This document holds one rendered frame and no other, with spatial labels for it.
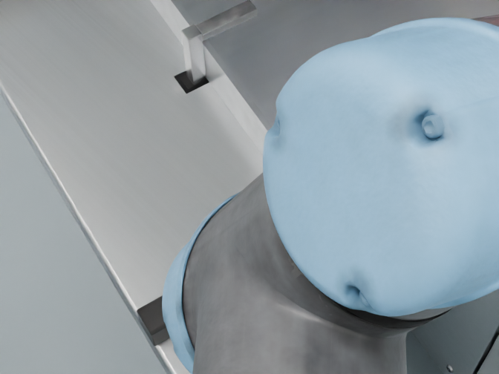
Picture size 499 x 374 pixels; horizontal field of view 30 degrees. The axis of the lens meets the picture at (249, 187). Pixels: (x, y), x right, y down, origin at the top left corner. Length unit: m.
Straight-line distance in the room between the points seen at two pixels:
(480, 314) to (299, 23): 0.60
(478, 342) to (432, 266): 0.98
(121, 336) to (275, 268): 1.19
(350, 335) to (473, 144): 0.10
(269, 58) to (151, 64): 0.08
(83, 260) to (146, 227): 1.00
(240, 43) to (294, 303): 0.35
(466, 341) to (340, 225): 1.00
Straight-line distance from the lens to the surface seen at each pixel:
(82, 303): 1.52
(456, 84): 0.23
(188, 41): 0.58
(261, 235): 0.30
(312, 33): 0.64
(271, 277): 0.30
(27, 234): 1.60
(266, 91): 0.61
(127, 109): 0.61
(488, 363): 1.22
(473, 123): 0.23
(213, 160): 0.58
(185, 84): 0.61
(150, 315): 0.51
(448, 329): 1.26
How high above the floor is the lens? 1.37
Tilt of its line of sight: 59 degrees down
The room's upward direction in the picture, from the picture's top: 2 degrees counter-clockwise
